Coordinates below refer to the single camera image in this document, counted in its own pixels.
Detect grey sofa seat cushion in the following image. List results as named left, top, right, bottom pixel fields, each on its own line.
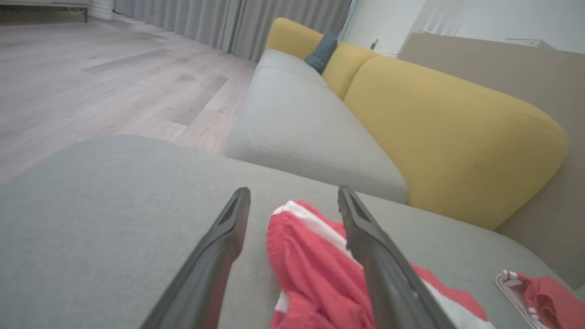
left=223, top=49, right=409, bottom=205

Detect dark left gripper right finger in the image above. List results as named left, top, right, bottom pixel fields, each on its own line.
left=337, top=186, right=458, bottom=329

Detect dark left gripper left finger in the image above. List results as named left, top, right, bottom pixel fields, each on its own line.
left=139, top=187, right=251, bottom=329

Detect small yellow sofa back cushion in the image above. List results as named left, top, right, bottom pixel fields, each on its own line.
left=265, top=17, right=381, bottom=101

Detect red shorts with white stripe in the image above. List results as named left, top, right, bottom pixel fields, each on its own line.
left=266, top=199, right=497, bottom=329

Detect grey curtains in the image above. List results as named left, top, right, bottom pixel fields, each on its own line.
left=114, top=0, right=353, bottom=63

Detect white radiator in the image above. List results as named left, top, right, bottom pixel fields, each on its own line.
left=505, top=37, right=556, bottom=50

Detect large yellow sofa back cushion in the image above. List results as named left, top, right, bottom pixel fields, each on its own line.
left=342, top=55, right=569, bottom=232

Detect white cylindrical appliance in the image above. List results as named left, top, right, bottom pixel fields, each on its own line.
left=89, top=0, right=115, bottom=21

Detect red jersey with white sleeves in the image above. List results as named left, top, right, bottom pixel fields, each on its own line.
left=495, top=269, right=585, bottom=329

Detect teal throw pillow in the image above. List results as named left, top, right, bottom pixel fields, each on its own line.
left=304, top=31, right=338, bottom=75

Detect low grey bench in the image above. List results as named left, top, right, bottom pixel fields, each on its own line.
left=0, top=0, right=90, bottom=24

